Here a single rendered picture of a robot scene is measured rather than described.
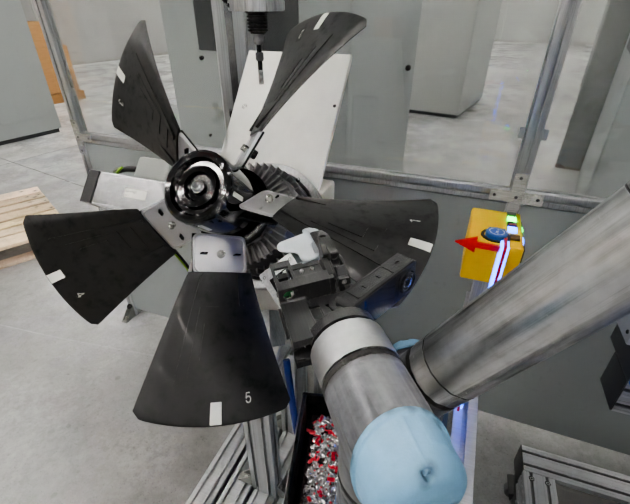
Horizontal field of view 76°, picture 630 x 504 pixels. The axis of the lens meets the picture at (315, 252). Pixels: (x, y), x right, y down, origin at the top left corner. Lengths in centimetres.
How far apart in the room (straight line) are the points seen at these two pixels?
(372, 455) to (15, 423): 195
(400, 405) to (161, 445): 157
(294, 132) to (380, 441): 75
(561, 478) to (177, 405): 124
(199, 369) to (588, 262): 51
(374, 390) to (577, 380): 144
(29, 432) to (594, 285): 201
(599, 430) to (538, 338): 155
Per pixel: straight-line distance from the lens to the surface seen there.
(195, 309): 64
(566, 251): 35
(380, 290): 43
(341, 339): 35
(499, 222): 92
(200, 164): 66
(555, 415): 186
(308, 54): 70
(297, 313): 41
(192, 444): 179
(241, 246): 68
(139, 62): 84
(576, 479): 163
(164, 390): 65
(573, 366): 168
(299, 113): 95
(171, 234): 74
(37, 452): 202
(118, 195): 96
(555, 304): 35
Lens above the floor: 146
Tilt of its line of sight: 32 degrees down
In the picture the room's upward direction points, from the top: straight up
